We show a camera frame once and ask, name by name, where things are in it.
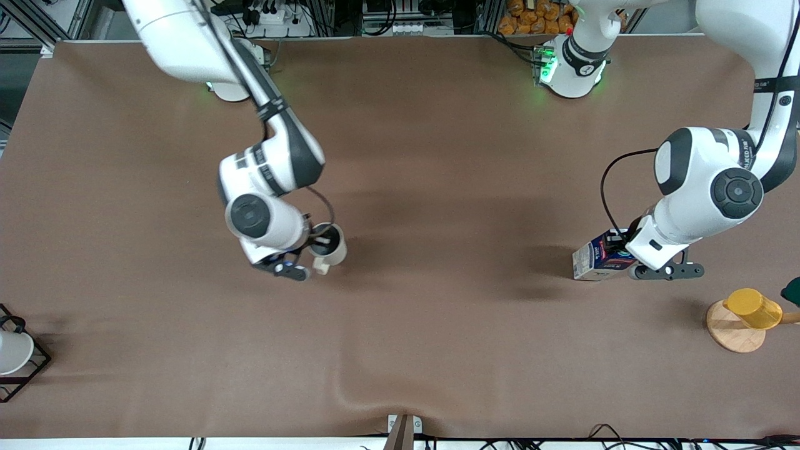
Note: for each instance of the grey white ceramic mug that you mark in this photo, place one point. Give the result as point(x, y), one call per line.
point(334, 249)

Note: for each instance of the blue white milk carton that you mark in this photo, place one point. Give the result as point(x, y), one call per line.
point(590, 262)

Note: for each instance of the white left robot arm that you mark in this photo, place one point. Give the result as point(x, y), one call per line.
point(712, 187)

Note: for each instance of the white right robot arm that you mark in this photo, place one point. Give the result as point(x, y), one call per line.
point(187, 37)

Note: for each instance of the round wooden cup stand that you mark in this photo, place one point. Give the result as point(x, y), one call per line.
point(732, 334)

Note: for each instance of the yellow plastic cup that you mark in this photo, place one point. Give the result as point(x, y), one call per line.
point(754, 309)

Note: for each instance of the dark green cup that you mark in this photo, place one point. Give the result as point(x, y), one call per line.
point(794, 292)

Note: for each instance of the white cup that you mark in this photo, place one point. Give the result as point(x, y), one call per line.
point(12, 351)

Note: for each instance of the brown table cover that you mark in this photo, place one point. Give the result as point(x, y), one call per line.
point(437, 344)

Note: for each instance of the grey metal table clamp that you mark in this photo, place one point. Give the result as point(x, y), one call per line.
point(404, 428)

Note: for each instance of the white power strip with plugs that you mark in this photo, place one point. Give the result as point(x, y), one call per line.
point(284, 19)

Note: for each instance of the small white power strip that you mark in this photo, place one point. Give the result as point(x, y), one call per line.
point(412, 28)

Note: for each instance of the bag of orange buns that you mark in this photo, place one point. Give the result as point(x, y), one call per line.
point(537, 17)

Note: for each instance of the aluminium frame profile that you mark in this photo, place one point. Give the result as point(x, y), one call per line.
point(37, 22)

